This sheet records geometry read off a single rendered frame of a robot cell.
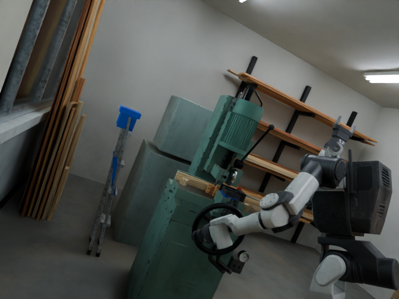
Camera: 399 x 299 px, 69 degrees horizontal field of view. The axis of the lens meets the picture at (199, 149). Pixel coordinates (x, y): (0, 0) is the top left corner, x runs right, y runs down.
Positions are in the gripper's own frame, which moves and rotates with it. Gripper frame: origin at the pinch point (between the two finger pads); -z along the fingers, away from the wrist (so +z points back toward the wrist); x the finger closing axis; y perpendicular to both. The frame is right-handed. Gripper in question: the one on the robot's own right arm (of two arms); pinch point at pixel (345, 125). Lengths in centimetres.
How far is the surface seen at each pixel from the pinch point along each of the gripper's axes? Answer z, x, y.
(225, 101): 14, 64, 35
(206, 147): 46, 59, 43
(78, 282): 164, 85, 64
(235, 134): 37, 52, 14
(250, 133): 31, 45, 15
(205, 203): 80, 48, 17
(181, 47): -88, 120, 219
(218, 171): 59, 48, 23
